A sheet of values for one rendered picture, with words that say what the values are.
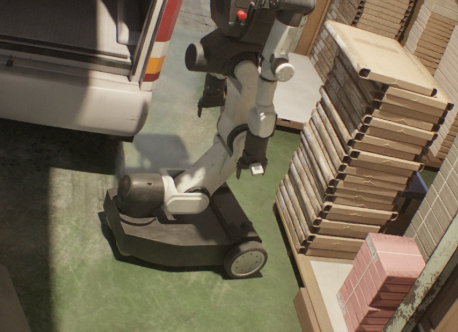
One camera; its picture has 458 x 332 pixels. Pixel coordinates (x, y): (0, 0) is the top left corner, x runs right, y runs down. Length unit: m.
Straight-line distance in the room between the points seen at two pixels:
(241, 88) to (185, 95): 1.65
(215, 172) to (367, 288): 0.83
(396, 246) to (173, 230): 0.97
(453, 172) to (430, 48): 2.02
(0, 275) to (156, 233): 0.82
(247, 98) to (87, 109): 0.77
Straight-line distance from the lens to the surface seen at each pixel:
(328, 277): 3.30
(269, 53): 2.53
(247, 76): 2.75
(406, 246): 3.07
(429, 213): 3.24
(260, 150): 2.75
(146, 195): 2.96
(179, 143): 3.97
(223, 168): 3.01
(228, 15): 2.57
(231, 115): 2.91
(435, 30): 4.96
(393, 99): 2.94
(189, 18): 5.69
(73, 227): 3.17
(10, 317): 2.44
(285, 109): 4.52
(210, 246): 3.06
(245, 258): 3.13
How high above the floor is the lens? 2.04
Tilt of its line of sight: 31 degrees down
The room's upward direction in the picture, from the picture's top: 21 degrees clockwise
